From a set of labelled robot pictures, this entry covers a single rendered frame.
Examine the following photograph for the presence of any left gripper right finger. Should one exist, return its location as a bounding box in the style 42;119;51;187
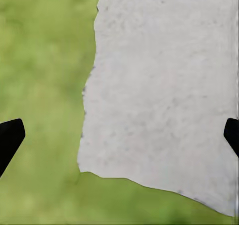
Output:
224;118;239;157

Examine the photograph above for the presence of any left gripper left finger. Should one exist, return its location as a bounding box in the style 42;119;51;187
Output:
0;118;25;177

